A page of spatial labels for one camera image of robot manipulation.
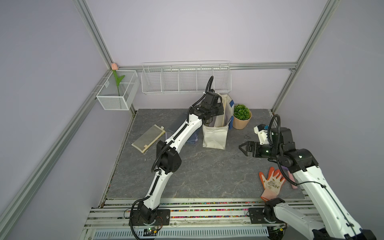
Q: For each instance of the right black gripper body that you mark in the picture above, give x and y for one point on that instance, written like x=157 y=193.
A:
x=265 y=151

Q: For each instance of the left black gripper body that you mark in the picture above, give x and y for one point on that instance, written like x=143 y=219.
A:
x=217 y=110

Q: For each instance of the dark blue mesh pouch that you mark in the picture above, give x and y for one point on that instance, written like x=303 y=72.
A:
x=193 y=139

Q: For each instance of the grey mesh pouch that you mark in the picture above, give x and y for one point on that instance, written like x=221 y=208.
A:
x=175 y=125

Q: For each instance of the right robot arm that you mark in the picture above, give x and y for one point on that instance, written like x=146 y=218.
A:
x=336 y=224

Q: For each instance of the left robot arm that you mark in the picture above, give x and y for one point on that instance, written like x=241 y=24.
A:
x=168 y=158

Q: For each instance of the cream canvas tote bag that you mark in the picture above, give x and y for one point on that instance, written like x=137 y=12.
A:
x=215 y=134

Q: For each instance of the far left yellow mesh pouch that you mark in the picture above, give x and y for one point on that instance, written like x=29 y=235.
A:
x=148 y=138

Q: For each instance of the green plant in pot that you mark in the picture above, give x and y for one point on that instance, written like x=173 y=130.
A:
x=242 y=116

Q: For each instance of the red patterned garden glove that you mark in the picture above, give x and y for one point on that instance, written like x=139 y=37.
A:
x=272 y=184

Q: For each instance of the artificial pink tulip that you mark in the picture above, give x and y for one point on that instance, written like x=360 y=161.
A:
x=118 y=78

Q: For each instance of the long white wire shelf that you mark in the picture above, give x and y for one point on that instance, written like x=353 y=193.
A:
x=185 y=77

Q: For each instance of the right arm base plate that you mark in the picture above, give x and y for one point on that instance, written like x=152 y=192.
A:
x=264 y=215

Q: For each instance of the small white wire basket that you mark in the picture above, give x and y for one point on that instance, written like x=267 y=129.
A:
x=108 y=94

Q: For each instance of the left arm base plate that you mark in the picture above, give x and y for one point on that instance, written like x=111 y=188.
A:
x=149 y=218

